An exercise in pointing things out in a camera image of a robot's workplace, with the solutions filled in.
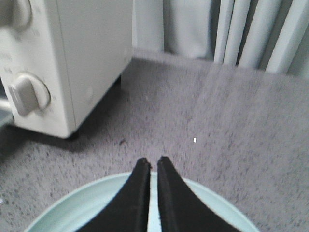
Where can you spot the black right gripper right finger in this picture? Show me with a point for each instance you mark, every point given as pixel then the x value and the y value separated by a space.
pixel 180 209

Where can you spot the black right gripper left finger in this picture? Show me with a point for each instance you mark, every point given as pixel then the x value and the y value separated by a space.
pixel 128 210

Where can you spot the lower oven knob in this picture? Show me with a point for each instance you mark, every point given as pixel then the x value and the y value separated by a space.
pixel 29 93

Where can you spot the oven knob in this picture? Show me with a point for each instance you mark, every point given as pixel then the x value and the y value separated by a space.
pixel 15 14
pixel 29 93

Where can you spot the white Toshiba toaster oven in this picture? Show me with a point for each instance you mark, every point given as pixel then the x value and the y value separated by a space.
pixel 77 48

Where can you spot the upper oven knob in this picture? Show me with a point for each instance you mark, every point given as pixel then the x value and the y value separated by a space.
pixel 15 14

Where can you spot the light green plate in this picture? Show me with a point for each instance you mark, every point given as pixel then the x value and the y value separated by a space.
pixel 78 207

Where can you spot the grey curtain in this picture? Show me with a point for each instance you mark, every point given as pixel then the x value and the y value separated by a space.
pixel 271 35

